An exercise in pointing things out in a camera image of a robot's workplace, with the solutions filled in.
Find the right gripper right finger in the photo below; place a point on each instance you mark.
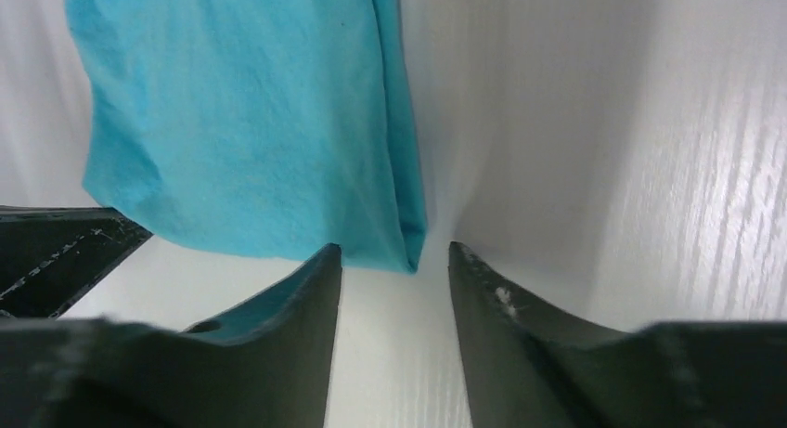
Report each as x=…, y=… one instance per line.
x=528, y=363

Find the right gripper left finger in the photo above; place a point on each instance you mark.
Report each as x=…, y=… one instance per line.
x=265, y=362

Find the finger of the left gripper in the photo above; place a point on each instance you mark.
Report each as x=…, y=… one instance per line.
x=52, y=257

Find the cyan t-shirt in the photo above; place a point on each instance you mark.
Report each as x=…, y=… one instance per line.
x=263, y=128

